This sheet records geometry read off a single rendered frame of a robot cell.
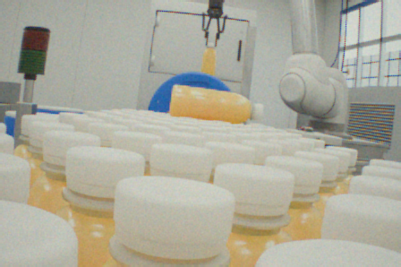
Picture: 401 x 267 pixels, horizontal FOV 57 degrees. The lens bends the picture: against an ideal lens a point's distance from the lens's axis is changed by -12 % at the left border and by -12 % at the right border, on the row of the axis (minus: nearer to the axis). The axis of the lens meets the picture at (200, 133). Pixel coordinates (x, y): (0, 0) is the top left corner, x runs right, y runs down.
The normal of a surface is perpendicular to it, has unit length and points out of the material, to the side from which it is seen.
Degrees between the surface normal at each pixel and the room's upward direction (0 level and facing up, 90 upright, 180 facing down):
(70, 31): 90
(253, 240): 29
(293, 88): 96
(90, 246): 65
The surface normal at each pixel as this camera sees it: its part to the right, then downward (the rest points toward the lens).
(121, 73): 0.15, 0.08
